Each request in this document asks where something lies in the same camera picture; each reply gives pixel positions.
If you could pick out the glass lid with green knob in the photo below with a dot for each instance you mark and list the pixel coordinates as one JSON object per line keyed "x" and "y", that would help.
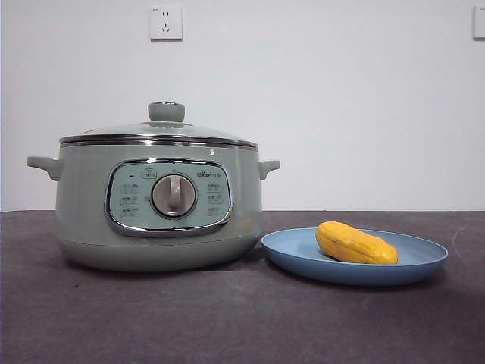
{"x": 166, "y": 112}

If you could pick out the yellow corn cob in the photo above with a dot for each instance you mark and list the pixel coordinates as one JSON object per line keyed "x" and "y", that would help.
{"x": 352, "y": 244}

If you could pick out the stainless steel steamer insert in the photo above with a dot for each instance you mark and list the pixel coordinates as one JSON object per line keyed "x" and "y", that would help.
{"x": 151, "y": 144}

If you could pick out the blue round plate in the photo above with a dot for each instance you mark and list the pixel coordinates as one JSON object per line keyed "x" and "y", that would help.
{"x": 303, "y": 261}

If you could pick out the pale green electric steamer pot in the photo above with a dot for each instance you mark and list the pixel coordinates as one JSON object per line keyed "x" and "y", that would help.
{"x": 83, "y": 189}

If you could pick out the white wall socket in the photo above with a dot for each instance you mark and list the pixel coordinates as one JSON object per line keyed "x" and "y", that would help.
{"x": 166, "y": 22}

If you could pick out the white wall switch plate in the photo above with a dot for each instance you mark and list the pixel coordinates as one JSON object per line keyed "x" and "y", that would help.
{"x": 479, "y": 22}

